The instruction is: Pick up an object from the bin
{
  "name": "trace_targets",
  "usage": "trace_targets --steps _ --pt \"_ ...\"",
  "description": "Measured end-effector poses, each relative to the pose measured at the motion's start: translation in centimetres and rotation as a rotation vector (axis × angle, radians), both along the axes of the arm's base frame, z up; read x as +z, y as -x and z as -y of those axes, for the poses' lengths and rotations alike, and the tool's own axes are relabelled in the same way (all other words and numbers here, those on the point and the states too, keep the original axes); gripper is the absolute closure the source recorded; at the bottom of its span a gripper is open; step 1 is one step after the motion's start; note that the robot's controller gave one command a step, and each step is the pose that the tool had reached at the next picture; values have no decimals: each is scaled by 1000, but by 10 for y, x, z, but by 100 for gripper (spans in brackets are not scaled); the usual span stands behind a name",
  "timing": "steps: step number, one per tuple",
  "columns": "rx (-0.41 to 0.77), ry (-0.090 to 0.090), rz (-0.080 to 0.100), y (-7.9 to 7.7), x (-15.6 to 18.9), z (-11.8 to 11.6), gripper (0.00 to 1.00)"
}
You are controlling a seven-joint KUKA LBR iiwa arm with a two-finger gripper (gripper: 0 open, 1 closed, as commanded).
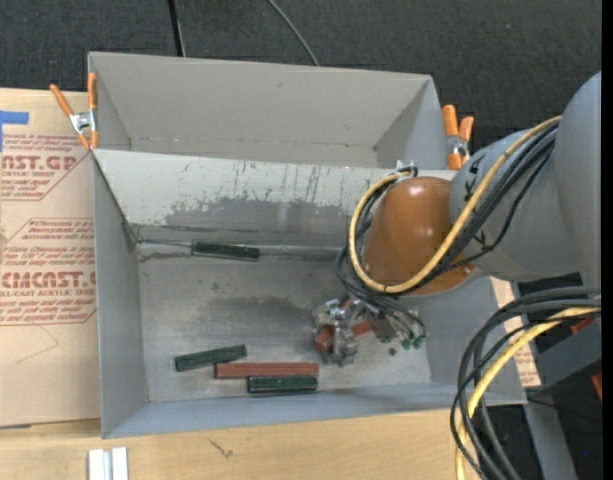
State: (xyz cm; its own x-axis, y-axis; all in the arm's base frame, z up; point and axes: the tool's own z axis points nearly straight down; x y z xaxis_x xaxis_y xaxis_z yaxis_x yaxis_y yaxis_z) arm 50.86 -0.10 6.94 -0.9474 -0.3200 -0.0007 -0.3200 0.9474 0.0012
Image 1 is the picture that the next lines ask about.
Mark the grey metal bin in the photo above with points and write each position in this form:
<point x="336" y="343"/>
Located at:
<point x="226" y="308"/>

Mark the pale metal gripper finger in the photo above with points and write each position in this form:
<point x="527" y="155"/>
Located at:
<point x="343" y="348"/>
<point x="331" y="312"/>

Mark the dark green flat block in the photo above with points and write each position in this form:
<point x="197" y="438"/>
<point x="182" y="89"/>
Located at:
<point x="210" y="358"/>
<point x="282" y="384"/>
<point x="226" y="251"/>

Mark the brown cardboard board red print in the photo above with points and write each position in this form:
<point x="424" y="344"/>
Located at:
<point x="46" y="358"/>

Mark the red-brown block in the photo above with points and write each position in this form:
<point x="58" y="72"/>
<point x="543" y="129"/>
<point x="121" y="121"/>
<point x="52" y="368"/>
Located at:
<point x="266" y="370"/>
<point x="323" y="339"/>

